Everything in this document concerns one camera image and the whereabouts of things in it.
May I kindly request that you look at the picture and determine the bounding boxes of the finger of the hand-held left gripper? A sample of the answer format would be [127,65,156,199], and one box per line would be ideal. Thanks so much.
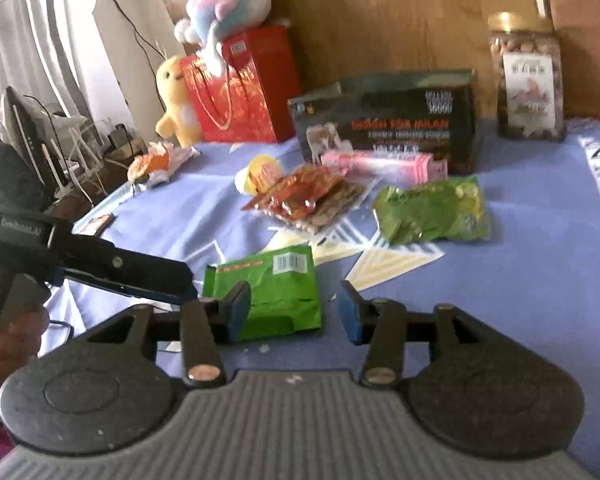
[64,269,199,307]
[98,243,194,297]

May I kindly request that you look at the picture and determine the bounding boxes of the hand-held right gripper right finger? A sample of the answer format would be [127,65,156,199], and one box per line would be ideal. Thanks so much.
[340,280,504,388]

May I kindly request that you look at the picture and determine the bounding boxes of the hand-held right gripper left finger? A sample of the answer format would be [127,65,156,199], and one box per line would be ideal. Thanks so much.
[87,281,253,389]

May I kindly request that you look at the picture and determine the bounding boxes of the green snack packet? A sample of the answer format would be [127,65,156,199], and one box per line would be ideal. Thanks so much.
[202,244,323,344]

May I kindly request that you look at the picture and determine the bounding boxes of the clear packet of brown snacks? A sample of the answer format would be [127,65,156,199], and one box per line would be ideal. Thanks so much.
[285,181,377,235]

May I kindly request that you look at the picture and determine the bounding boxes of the green candy bag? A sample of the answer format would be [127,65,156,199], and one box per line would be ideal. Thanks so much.
[372,176,492,246]

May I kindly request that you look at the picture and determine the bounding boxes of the red snack packet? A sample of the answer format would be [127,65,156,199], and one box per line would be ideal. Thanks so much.
[241,166,349,222]

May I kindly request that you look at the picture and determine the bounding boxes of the yellow round snack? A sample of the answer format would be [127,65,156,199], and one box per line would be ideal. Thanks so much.
[234,154,283,196]

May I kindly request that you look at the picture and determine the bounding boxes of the pink snack packet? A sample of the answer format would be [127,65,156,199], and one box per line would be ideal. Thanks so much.
[320,149,449,187]

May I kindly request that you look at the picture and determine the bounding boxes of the black cardboard box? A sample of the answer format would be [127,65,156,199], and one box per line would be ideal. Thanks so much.
[287,69,479,177]

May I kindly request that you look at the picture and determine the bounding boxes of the person's left hand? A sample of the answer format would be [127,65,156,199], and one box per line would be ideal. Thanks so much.
[0,311,51,392]

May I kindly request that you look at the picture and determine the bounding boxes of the small dark flat packet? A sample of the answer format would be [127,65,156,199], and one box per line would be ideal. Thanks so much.
[74,212,116,235]

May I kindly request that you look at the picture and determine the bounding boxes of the dark cloth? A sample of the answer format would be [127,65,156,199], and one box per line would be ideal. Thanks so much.
[0,132,48,213]

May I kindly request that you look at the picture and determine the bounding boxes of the white router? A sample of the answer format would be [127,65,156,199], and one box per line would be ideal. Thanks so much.
[44,119,106,197]

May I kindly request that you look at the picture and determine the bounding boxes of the orange crumpled wrapper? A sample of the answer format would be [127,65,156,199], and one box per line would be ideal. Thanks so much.
[126,140,201,187]

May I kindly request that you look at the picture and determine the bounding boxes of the grey leaning flat device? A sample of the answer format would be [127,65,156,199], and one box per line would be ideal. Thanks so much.
[0,85,51,187]

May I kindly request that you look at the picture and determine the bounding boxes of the yellow plush toy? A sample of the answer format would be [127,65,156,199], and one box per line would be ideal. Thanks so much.
[154,53,203,149]

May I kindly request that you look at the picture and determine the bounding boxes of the blue printed bed sheet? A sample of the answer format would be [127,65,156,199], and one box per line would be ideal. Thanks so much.
[30,119,600,476]

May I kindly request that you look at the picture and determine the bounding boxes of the red gift bag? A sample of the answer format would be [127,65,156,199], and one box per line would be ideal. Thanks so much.
[181,25,303,144]

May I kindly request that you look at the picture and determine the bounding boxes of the white curtain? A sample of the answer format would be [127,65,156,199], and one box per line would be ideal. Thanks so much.
[0,0,96,137]

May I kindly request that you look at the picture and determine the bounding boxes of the pastel plush toy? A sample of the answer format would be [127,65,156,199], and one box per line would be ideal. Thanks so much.
[174,0,276,77]

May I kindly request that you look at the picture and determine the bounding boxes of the clear nut jar gold lid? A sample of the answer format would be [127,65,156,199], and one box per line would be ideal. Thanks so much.
[487,12,567,142]

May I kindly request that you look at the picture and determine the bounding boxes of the wooden board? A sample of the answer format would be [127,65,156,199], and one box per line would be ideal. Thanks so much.
[159,0,547,133]

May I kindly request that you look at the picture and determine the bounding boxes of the brown chair back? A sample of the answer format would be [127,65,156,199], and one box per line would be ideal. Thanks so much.
[542,0,600,137]

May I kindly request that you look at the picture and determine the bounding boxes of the black wall cable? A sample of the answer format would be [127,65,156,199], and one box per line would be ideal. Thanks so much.
[96,0,181,63]

